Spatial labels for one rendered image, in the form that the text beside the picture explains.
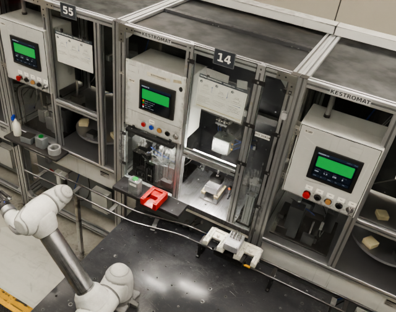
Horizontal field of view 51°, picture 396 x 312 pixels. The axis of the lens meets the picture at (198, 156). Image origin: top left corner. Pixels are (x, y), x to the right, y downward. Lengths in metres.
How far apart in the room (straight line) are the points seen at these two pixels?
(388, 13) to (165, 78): 3.71
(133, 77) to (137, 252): 1.15
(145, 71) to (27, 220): 1.07
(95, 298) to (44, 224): 0.48
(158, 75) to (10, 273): 2.10
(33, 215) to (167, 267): 1.03
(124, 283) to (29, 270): 1.46
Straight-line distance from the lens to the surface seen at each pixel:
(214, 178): 2.88
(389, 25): 5.70
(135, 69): 2.57
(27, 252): 3.87
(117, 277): 2.41
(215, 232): 2.78
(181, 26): 2.64
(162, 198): 2.82
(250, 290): 2.77
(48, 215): 2.17
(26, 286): 3.65
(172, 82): 2.45
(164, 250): 2.89
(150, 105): 2.58
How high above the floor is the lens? 2.85
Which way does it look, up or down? 36 degrees down
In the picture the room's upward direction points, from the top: 8 degrees clockwise
